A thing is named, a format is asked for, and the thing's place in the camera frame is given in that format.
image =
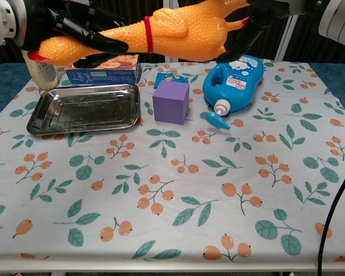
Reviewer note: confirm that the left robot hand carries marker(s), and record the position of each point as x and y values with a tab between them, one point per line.
74	26

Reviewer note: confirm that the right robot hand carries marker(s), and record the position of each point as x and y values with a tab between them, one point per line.
261	20

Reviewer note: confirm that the orange rubber chicken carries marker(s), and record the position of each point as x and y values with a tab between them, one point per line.
175	31

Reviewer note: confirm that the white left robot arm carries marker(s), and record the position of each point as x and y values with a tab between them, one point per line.
3	20

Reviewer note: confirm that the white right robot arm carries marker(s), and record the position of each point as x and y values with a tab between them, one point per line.
342	23

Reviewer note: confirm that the stainless steel tray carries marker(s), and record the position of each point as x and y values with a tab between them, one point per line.
86	109

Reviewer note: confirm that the orange blue cookie box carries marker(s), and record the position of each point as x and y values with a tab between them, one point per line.
103	76

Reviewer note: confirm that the blue pump detergent bottle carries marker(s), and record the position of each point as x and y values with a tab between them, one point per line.
233	86

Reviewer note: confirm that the small blue snack packet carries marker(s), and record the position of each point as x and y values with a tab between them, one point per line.
164	77

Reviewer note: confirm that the purple foam cube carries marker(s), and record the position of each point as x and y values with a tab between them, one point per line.
169	106

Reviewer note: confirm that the floral print tablecloth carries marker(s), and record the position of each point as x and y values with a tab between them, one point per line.
172	201

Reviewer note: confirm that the white metal table frame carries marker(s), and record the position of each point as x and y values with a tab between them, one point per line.
172	267

